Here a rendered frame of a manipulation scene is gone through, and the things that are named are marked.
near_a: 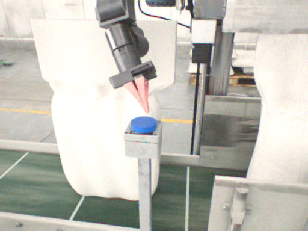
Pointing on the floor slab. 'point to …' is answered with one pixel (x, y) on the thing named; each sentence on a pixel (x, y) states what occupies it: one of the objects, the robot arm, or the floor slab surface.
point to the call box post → (145, 193)
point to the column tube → (222, 40)
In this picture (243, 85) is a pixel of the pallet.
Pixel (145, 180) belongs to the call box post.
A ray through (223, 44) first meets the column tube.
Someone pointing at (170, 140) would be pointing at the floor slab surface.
